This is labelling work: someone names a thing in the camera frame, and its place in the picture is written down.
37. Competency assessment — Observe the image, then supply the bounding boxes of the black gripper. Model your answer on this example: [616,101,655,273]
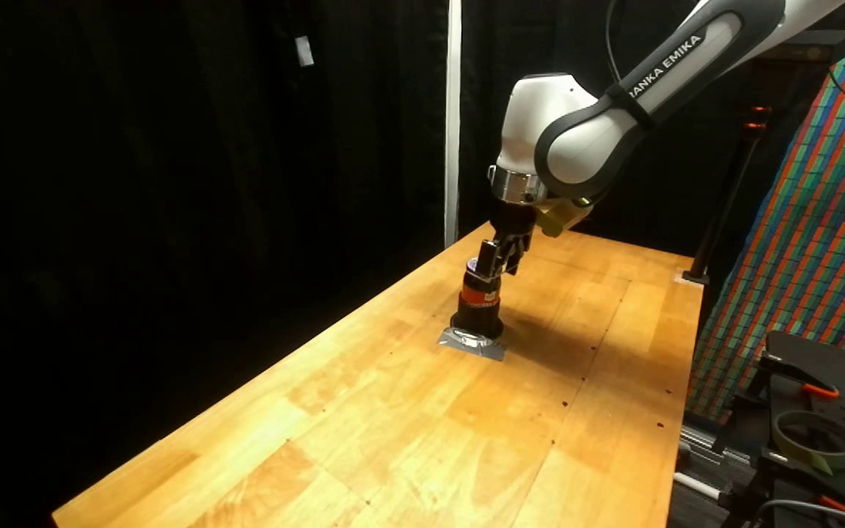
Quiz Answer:
[472,193,542,278]

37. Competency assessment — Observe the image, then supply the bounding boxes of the brown cup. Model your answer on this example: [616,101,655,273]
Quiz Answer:
[450,261,509,342]

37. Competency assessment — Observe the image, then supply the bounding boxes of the black tripod pole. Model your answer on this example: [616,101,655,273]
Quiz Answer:
[686,101,780,284]

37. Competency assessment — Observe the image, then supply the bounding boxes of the small white tag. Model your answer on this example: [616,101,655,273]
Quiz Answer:
[292,32,319,70]

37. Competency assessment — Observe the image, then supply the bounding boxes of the colourful woven panel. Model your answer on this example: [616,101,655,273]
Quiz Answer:
[686,0,845,427]

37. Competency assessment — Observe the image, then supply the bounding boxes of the roll of masking tape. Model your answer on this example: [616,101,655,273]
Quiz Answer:
[773,409,845,472]

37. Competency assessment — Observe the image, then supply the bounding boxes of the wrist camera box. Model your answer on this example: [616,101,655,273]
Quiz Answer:
[535,193,595,242]

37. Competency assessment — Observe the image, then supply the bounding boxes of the white vertical post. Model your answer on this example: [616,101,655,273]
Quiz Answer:
[440,0,463,249]

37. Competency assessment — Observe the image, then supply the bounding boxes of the silver aluminium profile rail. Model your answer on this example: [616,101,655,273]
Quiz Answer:
[671,415,774,506]

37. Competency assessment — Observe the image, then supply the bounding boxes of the orange handled bar clamp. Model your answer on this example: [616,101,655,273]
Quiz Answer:
[773,459,845,519]
[761,353,845,405]

